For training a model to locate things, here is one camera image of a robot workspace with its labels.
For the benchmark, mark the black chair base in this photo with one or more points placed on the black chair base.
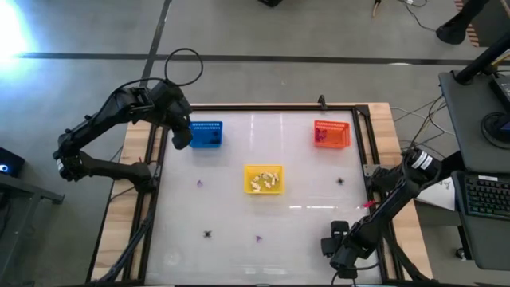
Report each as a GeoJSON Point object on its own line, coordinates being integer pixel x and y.
{"type": "Point", "coordinates": [454, 30]}

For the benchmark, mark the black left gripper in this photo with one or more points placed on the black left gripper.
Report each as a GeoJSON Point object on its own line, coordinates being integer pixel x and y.
{"type": "Point", "coordinates": [182, 138]}

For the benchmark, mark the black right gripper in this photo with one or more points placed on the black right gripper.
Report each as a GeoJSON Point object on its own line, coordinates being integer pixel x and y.
{"type": "Point", "coordinates": [344, 263]}

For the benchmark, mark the black backlit keyboard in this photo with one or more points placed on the black backlit keyboard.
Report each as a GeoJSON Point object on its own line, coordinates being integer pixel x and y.
{"type": "Point", "coordinates": [486, 197]}

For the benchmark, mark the blue plastic basket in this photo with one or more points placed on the blue plastic basket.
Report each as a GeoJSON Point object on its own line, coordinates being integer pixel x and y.
{"type": "Point", "coordinates": [199, 129]}

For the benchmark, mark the black monitor pole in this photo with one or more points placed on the black monitor pole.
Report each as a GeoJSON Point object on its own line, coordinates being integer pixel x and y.
{"type": "Point", "coordinates": [478, 64]}

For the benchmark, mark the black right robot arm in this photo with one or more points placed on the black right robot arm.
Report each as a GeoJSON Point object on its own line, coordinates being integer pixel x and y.
{"type": "Point", "coordinates": [382, 212]}

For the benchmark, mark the grey metal stand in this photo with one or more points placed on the grey metal stand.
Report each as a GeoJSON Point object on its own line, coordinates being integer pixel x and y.
{"type": "Point", "coordinates": [24, 191]}

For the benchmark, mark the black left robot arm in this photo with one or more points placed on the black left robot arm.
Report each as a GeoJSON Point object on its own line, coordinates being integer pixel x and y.
{"type": "Point", "coordinates": [95, 121]}

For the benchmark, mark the yellow plastic basket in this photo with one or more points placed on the yellow plastic basket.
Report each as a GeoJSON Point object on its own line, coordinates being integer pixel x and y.
{"type": "Point", "coordinates": [249, 171]}

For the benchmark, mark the white paper sheet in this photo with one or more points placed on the white paper sheet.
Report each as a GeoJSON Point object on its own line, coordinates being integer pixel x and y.
{"type": "Point", "coordinates": [442, 195]}

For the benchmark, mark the round black stand base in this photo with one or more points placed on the round black stand base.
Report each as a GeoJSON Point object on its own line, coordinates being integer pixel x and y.
{"type": "Point", "coordinates": [496, 127]}

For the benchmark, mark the grey desk panel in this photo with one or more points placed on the grey desk panel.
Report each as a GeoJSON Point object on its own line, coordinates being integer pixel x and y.
{"type": "Point", "coordinates": [466, 119]}

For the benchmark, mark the silver metal bracket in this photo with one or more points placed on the silver metal bracket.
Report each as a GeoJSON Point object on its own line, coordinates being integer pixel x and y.
{"type": "Point", "coordinates": [367, 170]}

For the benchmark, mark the orange plastic basket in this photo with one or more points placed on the orange plastic basket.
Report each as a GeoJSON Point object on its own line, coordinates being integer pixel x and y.
{"type": "Point", "coordinates": [338, 137]}

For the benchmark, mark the grey keyboard desk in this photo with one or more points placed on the grey keyboard desk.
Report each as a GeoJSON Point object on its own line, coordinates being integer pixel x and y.
{"type": "Point", "coordinates": [486, 247]}

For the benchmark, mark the black diagonal beam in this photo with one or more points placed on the black diagonal beam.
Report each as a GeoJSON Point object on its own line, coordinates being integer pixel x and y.
{"type": "Point", "coordinates": [454, 158]}

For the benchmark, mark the black device with blue light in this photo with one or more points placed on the black device with blue light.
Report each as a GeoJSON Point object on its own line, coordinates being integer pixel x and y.
{"type": "Point", "coordinates": [10, 161]}

